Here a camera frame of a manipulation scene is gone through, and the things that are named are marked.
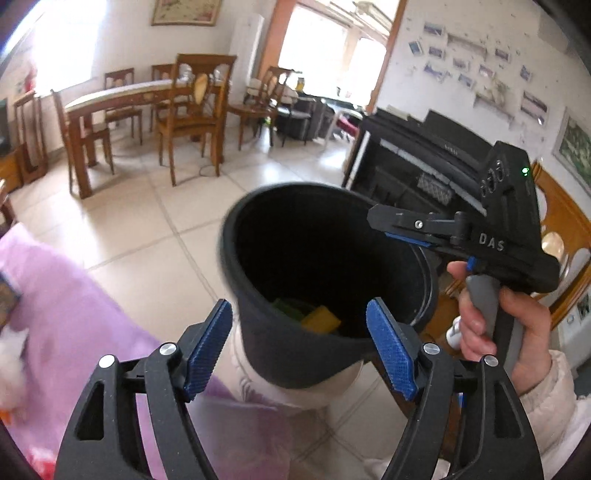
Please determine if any tall wooden rack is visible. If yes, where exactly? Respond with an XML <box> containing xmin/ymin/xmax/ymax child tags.
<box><xmin>13</xmin><ymin>90</ymin><xmax>49</xmax><ymax>184</ymax></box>

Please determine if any dark printed packet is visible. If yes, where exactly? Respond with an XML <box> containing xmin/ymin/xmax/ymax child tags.
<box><xmin>0</xmin><ymin>272</ymin><xmax>23</xmax><ymax>326</ymax></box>

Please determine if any wooden dining chair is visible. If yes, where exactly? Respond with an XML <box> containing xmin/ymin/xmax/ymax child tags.
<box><xmin>104</xmin><ymin>68</ymin><xmax>144</xmax><ymax>146</ymax></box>
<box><xmin>51</xmin><ymin>90</ymin><xmax>115</xmax><ymax>192</ymax></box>
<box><xmin>157</xmin><ymin>53</ymin><xmax>237</xmax><ymax>188</ymax></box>
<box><xmin>228</xmin><ymin>66</ymin><xmax>296</xmax><ymax>151</ymax></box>
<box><xmin>151</xmin><ymin>63</ymin><xmax>178</xmax><ymax>134</ymax></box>

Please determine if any wooden television cabinet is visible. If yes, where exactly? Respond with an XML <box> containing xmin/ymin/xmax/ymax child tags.
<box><xmin>0</xmin><ymin>152</ymin><xmax>24</xmax><ymax>195</ymax></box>

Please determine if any white plastic object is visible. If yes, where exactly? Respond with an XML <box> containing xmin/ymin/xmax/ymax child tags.
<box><xmin>444</xmin><ymin>318</ymin><xmax>464</xmax><ymax>349</ymax></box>

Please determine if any black waste bin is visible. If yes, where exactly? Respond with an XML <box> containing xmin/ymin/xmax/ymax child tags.
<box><xmin>221</xmin><ymin>182</ymin><xmax>440</xmax><ymax>389</ymax></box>

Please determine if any yellow wrapper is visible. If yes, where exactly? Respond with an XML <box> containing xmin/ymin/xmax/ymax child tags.
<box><xmin>300</xmin><ymin>307</ymin><xmax>342</xmax><ymax>334</ymax></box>

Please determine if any framed landscape picture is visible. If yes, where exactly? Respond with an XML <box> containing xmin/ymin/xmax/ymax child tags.
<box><xmin>551</xmin><ymin>108</ymin><xmax>591</xmax><ymax>195</ymax></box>

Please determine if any small bright window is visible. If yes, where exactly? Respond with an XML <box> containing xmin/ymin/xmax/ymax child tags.
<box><xmin>28</xmin><ymin>0</ymin><xmax>109</xmax><ymax>90</ymax></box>

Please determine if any green wrapper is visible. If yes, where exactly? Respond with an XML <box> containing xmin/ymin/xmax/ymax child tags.
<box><xmin>272</xmin><ymin>298</ymin><xmax>315</xmax><ymax>320</ymax></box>

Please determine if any black piano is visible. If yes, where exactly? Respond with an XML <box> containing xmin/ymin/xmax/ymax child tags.
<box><xmin>344</xmin><ymin>108</ymin><xmax>497</xmax><ymax>217</ymax></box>

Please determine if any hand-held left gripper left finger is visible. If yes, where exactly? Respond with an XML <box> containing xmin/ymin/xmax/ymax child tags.
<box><xmin>54</xmin><ymin>299</ymin><xmax>234</xmax><ymax>480</ymax></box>

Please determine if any person's right hand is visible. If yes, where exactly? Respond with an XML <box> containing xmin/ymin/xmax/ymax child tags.
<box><xmin>447</xmin><ymin>261</ymin><xmax>553</xmax><ymax>398</ymax></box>

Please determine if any wooden armchair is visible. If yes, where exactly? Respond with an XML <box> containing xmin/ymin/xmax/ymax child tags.
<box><xmin>531</xmin><ymin>161</ymin><xmax>591</xmax><ymax>328</ymax></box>

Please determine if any dark grey sofa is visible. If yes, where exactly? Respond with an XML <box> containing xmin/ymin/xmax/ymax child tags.
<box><xmin>277</xmin><ymin>95</ymin><xmax>334</xmax><ymax>141</ymax></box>

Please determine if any white crumpled tissue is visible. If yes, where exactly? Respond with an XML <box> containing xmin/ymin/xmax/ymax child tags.
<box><xmin>0</xmin><ymin>325</ymin><xmax>27</xmax><ymax>411</ymax></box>

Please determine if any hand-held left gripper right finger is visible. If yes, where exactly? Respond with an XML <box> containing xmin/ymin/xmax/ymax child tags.
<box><xmin>366</xmin><ymin>298</ymin><xmax>543</xmax><ymax>480</ymax></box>

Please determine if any wooden dining table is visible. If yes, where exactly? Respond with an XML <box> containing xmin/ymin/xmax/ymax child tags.
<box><xmin>65</xmin><ymin>79</ymin><xmax>227</xmax><ymax>199</ymax></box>

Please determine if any wooden door frame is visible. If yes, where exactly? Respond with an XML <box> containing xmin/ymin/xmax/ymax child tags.
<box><xmin>252</xmin><ymin>0</ymin><xmax>408</xmax><ymax>116</ymax></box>

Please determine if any framed floral painting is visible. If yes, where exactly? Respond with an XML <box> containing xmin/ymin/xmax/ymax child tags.
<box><xmin>151</xmin><ymin>0</ymin><xmax>218</xmax><ymax>26</ymax></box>

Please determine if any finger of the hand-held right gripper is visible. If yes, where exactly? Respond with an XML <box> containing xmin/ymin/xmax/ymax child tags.
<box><xmin>368</xmin><ymin>204</ymin><xmax>468</xmax><ymax>244</ymax></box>
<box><xmin>385</xmin><ymin>232</ymin><xmax>472</xmax><ymax>260</ymax></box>

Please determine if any person's right forearm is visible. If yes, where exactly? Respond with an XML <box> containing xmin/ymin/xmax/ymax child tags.
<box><xmin>510</xmin><ymin>348</ymin><xmax>587</xmax><ymax>480</ymax></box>

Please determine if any white standing air conditioner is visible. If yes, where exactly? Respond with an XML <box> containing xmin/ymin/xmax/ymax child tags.
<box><xmin>229</xmin><ymin>14</ymin><xmax>265</xmax><ymax>100</ymax></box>

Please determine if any wide balcony window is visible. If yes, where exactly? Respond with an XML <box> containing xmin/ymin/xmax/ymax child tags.
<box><xmin>279</xmin><ymin>4</ymin><xmax>389</xmax><ymax>97</ymax></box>

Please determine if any group of wall photos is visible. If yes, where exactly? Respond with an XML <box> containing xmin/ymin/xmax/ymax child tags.
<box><xmin>406</xmin><ymin>21</ymin><xmax>550</xmax><ymax>127</ymax></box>

